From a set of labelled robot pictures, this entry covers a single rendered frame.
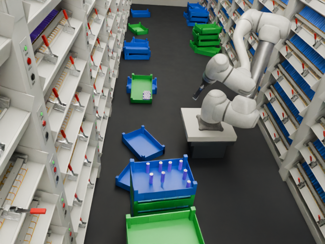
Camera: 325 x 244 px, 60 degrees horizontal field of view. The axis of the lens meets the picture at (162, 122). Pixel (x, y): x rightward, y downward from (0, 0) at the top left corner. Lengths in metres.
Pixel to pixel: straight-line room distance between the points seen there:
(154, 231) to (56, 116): 0.63
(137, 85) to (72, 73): 1.54
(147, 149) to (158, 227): 1.00
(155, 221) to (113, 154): 0.96
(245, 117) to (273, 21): 0.63
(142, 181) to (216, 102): 0.80
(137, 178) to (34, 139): 0.72
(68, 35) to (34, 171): 0.58
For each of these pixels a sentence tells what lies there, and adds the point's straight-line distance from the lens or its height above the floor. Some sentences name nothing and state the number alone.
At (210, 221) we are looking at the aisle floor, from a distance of 1.84.
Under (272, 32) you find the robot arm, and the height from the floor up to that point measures 0.93.
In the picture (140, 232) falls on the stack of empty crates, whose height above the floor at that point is 0.40.
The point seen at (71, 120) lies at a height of 0.69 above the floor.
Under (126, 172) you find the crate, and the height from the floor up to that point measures 0.00.
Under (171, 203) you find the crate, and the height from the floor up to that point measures 0.35.
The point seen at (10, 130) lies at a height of 1.07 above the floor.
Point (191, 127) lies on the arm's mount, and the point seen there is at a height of 0.24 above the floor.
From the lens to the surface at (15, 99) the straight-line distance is 0.78.
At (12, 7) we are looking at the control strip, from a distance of 0.71.
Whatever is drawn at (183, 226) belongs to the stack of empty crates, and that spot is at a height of 0.40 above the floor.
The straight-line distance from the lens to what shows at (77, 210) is 1.50.
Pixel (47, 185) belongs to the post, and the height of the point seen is 0.77.
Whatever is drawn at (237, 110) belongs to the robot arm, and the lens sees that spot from 1.93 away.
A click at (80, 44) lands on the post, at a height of 0.95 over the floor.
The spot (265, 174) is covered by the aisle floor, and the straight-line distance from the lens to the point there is 2.22.
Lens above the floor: 1.50
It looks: 38 degrees down
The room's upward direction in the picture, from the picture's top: 5 degrees clockwise
